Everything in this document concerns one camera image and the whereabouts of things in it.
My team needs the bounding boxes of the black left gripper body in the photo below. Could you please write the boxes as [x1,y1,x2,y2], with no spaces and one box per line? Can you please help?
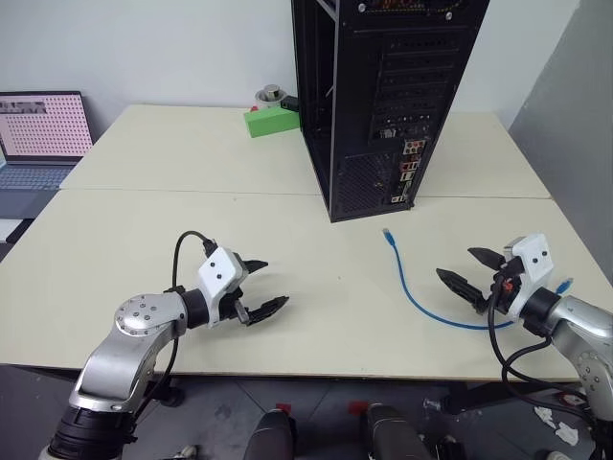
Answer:
[218,253,251,327]

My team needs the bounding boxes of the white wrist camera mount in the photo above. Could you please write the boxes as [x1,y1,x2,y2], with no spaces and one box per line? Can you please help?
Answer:
[197,246,248,330]
[500,233,556,323]

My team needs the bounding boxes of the black computer tower case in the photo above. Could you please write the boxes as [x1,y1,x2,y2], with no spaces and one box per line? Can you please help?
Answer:
[290,0,492,223]

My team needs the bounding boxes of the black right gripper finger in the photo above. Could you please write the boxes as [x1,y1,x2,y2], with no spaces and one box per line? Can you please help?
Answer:
[435,267,491,316]
[466,246,507,273]

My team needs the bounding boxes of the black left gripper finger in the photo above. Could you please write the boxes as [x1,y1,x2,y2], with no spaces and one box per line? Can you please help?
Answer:
[245,295,291,328]
[241,259,271,278]

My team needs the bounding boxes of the white crumpled paper scraps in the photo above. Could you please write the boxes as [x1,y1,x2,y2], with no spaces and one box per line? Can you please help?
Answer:
[533,404,581,446]

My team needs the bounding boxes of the blue ethernet cable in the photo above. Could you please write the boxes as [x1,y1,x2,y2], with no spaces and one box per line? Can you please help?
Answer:
[380,228,575,333]

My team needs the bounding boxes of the green rectangular box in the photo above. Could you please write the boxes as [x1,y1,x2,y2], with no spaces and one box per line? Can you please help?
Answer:
[243,105,302,140]

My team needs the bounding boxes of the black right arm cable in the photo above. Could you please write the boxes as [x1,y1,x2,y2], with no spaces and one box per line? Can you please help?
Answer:
[487,281,601,426]

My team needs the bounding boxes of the dark rounded shape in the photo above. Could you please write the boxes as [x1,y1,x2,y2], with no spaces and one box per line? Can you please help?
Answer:
[364,402,428,460]
[242,406,299,460]

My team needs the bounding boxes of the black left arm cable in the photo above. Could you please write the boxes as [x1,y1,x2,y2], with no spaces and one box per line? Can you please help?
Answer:
[136,231,217,418]

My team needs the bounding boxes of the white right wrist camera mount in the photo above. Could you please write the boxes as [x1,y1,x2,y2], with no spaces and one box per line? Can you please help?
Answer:
[500,233,556,323]

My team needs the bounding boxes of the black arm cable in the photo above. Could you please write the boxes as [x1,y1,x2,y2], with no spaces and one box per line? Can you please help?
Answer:
[136,231,217,418]
[487,281,601,426]

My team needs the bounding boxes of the grey laptop with pink screen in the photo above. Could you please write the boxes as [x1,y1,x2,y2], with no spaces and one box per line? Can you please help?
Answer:
[0,90,96,232]

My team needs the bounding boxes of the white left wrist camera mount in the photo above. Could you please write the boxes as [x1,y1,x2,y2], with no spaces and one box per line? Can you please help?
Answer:
[197,246,248,330]

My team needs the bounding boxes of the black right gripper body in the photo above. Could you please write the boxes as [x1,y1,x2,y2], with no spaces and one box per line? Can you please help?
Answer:
[488,256,525,317]

